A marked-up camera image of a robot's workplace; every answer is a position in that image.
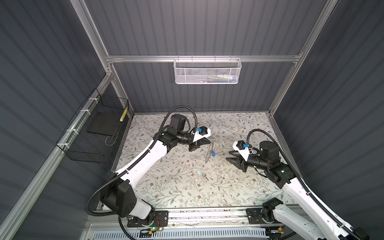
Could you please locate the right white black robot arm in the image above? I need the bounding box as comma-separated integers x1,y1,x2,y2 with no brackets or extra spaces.
227,141,370,240

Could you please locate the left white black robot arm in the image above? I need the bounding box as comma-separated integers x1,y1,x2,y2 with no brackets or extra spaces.
100,114,212,222

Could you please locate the grey key on green tag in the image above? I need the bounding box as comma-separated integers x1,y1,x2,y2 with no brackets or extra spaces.
202,173,209,181

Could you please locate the white tube in basket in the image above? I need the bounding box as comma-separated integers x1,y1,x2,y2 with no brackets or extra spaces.
216,75,238,83

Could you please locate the white perforated vent strip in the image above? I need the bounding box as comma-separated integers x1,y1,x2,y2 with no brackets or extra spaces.
89,227,268,240

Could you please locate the yellow marker pen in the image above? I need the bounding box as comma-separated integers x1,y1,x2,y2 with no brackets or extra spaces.
119,108,128,122

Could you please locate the black foam pad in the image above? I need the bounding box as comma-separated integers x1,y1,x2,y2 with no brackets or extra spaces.
87,113,121,137

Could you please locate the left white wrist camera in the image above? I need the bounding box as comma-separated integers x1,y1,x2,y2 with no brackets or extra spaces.
192,126,211,143

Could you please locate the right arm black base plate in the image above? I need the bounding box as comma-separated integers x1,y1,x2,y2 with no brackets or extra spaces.
246,208,283,225

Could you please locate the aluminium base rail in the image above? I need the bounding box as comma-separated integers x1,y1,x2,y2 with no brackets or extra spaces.
83,205,328,232

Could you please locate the white wire mesh basket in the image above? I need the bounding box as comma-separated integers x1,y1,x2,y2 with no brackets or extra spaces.
173,57,242,85

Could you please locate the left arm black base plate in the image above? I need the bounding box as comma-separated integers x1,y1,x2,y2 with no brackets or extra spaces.
127,210,169,228

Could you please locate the black wire basket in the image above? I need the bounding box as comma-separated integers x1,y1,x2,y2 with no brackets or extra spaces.
57,90,130,164

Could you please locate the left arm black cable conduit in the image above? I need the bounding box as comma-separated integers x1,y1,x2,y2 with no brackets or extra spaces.
85,105,198,240

